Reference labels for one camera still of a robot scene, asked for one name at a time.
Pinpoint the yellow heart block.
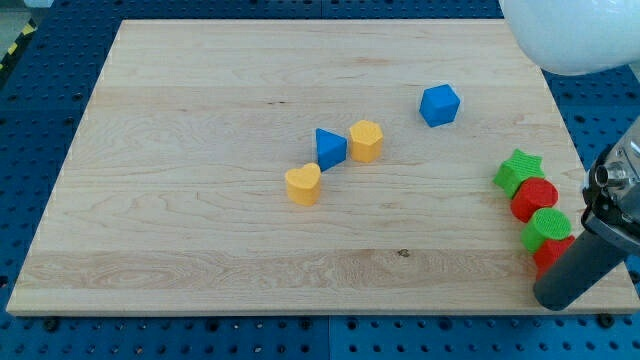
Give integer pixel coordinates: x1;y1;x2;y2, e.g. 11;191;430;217
285;163;321;206

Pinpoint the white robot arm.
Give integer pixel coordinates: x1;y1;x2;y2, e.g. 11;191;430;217
499;0;639;311

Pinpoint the red hexagon block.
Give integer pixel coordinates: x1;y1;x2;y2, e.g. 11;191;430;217
510;178;559;222

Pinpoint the yellow hexagon block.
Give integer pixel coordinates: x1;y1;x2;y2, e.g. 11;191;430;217
349;120;384;163

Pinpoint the wooden board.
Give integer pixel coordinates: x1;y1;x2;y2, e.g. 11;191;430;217
5;18;640;317

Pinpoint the green star block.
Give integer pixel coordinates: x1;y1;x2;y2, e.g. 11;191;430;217
493;149;545;199

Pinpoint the green cylinder block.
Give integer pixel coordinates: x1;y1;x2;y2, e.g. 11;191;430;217
521;208;572;253

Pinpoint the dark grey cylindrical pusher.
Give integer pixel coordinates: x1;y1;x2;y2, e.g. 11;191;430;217
533;230;629;311

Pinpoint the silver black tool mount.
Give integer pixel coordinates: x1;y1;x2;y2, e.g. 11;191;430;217
581;118;639;256

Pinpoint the blue cube block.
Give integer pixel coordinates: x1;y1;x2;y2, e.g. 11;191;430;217
419;84;460;127

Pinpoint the blue triangle block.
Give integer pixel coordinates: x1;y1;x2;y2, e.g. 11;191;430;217
315;128;347;171

